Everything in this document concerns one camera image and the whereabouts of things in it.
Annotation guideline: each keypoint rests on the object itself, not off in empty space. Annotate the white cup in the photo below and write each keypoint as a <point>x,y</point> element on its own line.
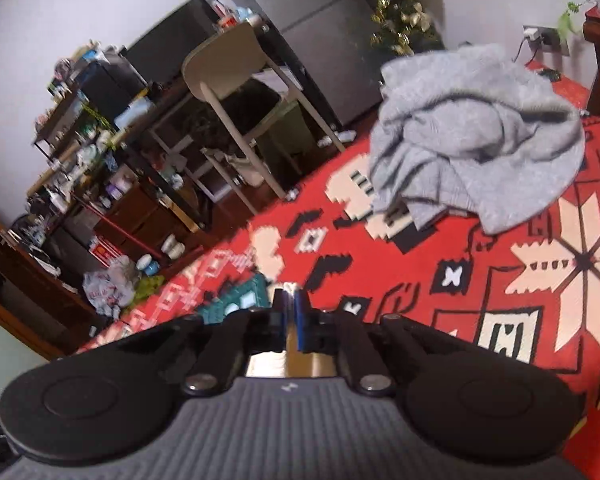
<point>171,247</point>

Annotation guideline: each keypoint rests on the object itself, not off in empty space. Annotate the wooden desk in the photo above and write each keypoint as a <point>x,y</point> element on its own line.
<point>30,285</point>

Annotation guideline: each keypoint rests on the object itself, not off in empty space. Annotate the white metal frame shelf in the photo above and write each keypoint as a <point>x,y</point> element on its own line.
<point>190,160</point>

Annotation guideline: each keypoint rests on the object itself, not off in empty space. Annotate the small Christmas tree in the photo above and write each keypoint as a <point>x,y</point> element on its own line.
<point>405,15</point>

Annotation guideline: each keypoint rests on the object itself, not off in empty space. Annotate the white tote bag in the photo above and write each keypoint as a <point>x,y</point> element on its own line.
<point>245,167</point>

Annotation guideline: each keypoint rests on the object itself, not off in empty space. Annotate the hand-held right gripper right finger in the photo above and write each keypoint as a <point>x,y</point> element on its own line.
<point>301,325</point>

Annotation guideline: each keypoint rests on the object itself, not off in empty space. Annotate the black shelf rack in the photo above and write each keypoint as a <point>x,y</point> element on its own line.
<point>105,135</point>

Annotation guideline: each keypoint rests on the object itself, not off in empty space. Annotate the red patterned blanket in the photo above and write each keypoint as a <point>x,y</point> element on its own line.
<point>405,270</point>

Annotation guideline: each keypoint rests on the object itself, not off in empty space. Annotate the grey refrigerator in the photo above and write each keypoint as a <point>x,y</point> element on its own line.
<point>320,35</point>

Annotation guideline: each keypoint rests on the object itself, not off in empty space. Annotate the white printed plastic bag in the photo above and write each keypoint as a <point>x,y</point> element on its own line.
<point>107,282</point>

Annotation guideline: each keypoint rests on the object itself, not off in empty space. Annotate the blue cup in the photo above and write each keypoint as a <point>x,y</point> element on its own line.
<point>147,266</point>

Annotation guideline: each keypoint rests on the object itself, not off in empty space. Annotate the grey crumpled garment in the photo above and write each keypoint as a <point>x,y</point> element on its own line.
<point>480,135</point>

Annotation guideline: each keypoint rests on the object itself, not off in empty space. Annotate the red box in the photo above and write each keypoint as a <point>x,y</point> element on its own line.
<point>104,252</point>

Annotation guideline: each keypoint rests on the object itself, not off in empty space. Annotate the small green plant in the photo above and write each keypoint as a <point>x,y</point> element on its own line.
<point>570,17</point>

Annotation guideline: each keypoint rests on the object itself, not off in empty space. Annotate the beige chair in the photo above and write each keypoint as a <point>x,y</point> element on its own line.
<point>225,65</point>

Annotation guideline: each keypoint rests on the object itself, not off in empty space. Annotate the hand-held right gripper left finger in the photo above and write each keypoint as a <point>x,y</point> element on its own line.
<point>279,320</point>

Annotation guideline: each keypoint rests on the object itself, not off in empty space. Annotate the wall socket with plug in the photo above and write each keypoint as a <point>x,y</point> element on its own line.
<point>545,39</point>

